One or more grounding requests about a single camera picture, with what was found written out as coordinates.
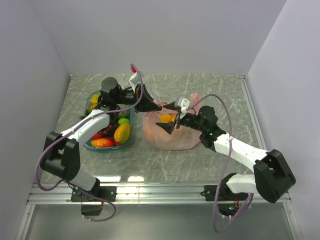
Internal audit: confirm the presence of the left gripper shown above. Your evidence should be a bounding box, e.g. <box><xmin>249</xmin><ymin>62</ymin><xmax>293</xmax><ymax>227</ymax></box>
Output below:
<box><xmin>114</xmin><ymin>83</ymin><xmax>162</xmax><ymax>114</ymax></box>

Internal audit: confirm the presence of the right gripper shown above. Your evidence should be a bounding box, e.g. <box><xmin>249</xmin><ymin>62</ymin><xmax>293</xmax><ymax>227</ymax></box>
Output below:
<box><xmin>156</xmin><ymin>100</ymin><xmax>207</xmax><ymax>135</ymax></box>

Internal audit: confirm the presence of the orange peach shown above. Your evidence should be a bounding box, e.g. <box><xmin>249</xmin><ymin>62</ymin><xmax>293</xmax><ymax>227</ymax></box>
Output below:
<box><xmin>158</xmin><ymin>113</ymin><xmax>177</xmax><ymax>124</ymax></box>

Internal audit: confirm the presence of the pink plastic bag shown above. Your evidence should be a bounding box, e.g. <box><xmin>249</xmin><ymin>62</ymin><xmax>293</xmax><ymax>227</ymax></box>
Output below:
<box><xmin>142</xmin><ymin>108</ymin><xmax>201</xmax><ymax>151</ymax></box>

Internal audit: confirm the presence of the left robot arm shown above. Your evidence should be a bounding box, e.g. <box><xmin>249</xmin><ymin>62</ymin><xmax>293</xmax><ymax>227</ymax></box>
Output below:
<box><xmin>35</xmin><ymin>77</ymin><xmax>162</xmax><ymax>201</ymax></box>

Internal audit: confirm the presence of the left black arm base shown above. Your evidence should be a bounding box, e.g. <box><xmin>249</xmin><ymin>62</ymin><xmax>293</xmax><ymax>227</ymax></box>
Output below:
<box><xmin>70</xmin><ymin>186</ymin><xmax>117</xmax><ymax>220</ymax></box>

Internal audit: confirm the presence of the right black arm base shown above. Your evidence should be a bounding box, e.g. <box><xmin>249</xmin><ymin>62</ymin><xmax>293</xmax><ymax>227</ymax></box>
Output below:
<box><xmin>200</xmin><ymin>173</ymin><xmax>249</xmax><ymax>218</ymax></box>

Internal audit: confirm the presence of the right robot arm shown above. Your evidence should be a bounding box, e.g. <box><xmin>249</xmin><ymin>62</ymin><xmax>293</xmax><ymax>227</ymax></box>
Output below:
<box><xmin>157</xmin><ymin>98</ymin><xmax>296</xmax><ymax>203</ymax></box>

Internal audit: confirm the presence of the netted cantaloupe melon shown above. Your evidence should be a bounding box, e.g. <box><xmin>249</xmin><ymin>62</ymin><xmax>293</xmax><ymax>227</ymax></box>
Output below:
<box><xmin>117</xmin><ymin>109</ymin><xmax>131</xmax><ymax>119</ymax></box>

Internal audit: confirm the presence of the small green fruit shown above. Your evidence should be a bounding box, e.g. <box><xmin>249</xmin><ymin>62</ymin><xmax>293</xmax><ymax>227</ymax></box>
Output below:
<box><xmin>117</xmin><ymin>118</ymin><xmax>130</xmax><ymax>125</ymax></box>

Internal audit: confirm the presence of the orange mango at tray bottom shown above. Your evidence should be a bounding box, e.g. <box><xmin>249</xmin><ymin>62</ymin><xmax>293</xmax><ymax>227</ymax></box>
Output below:
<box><xmin>113</xmin><ymin>122</ymin><xmax>131</xmax><ymax>144</ymax></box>

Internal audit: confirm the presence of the teal plastic fruit tray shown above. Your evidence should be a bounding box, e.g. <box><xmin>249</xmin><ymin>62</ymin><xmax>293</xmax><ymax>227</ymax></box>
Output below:
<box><xmin>82</xmin><ymin>89</ymin><xmax>134</xmax><ymax>153</ymax></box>

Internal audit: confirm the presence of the purple grape bunch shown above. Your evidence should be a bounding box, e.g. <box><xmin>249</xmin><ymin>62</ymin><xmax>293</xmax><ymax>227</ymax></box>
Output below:
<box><xmin>98</xmin><ymin>124</ymin><xmax>118</xmax><ymax>136</ymax></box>

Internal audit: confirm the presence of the yellow star fruit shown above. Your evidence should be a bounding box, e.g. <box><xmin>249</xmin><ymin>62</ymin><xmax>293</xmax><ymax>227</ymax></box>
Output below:
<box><xmin>90</xmin><ymin>94</ymin><xmax>100</xmax><ymax>105</ymax></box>

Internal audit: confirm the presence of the orange pineapple body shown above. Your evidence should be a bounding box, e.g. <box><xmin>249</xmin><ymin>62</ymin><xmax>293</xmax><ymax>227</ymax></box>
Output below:
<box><xmin>87</xmin><ymin>103</ymin><xmax>97</xmax><ymax>112</ymax></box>

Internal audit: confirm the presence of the red orange long fruit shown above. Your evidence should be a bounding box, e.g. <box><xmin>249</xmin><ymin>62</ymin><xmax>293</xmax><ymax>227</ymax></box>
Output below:
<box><xmin>91</xmin><ymin>137</ymin><xmax>115</xmax><ymax>148</ymax></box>

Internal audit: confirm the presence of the green pineapple crown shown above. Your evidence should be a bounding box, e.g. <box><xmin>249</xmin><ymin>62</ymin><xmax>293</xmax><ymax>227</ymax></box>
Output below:
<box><xmin>78</xmin><ymin>111</ymin><xmax>89</xmax><ymax>120</ymax></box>

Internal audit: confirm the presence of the red apple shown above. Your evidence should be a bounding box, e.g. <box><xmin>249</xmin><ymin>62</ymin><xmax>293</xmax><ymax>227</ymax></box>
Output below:
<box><xmin>91</xmin><ymin>132</ymin><xmax>104</xmax><ymax>141</ymax></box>

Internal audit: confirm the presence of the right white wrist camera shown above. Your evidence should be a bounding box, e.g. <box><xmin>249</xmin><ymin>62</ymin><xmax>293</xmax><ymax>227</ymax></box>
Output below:
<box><xmin>174</xmin><ymin>96</ymin><xmax>190</xmax><ymax>119</ymax></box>

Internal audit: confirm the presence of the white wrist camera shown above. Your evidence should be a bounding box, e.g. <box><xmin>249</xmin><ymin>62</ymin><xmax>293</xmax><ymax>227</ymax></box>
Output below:
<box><xmin>128</xmin><ymin>66</ymin><xmax>141</xmax><ymax>91</ymax></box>
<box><xmin>174</xmin><ymin>96</ymin><xmax>190</xmax><ymax>119</ymax></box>

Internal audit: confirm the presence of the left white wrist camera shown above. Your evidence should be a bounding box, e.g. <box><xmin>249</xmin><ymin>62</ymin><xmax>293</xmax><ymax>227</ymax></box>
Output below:
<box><xmin>128</xmin><ymin>66</ymin><xmax>141</xmax><ymax>91</ymax></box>

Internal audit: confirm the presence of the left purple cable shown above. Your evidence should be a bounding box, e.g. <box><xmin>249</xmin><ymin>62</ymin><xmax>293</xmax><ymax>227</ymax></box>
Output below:
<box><xmin>36</xmin><ymin>63</ymin><xmax>145</xmax><ymax>223</ymax></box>

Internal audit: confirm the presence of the purple cable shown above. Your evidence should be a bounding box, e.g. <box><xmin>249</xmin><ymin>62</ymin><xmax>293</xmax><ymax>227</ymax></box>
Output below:
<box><xmin>36</xmin><ymin>63</ymin><xmax>145</xmax><ymax>223</ymax></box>
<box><xmin>186</xmin><ymin>94</ymin><xmax>254</xmax><ymax>233</ymax></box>

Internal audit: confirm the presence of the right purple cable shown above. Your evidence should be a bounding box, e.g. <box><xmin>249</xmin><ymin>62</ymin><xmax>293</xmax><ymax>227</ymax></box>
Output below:
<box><xmin>186</xmin><ymin>94</ymin><xmax>254</xmax><ymax>233</ymax></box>

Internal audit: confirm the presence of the aluminium mounting rail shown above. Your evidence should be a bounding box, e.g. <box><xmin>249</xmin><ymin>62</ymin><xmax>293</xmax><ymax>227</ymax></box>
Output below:
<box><xmin>26</xmin><ymin>181</ymin><xmax>292</xmax><ymax>205</ymax></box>

